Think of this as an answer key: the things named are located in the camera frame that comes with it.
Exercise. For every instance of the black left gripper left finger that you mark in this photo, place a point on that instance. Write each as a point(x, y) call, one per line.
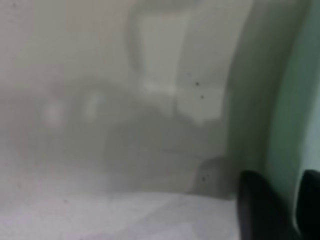
point(260, 215)

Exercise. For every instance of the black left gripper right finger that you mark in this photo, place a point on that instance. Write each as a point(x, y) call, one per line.
point(311, 205)

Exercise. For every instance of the green round plate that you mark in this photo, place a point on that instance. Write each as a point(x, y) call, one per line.
point(295, 100)

